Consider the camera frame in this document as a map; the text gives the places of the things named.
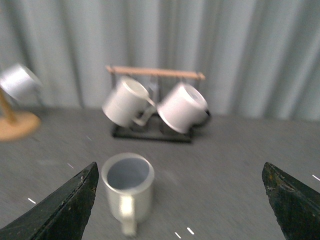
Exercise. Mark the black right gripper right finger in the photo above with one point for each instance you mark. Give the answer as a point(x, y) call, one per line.
point(296, 206)

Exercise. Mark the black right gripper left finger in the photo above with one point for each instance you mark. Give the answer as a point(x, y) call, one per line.
point(63, 215)

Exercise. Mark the white mug grey inside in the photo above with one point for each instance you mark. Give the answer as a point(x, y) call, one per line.
point(128, 179)

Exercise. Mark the wooden mug tree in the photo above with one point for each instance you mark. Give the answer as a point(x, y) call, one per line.
point(15, 125)

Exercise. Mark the cream ribbed mug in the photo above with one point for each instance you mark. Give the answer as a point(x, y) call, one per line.
point(129, 103)

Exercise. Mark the small white hanging mug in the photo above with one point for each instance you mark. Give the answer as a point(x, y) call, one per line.
point(19, 82)

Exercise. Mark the black wire mug rack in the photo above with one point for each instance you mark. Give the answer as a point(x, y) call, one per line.
point(158, 82)

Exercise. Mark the white mug black handle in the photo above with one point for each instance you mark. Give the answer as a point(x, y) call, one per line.
point(183, 108)

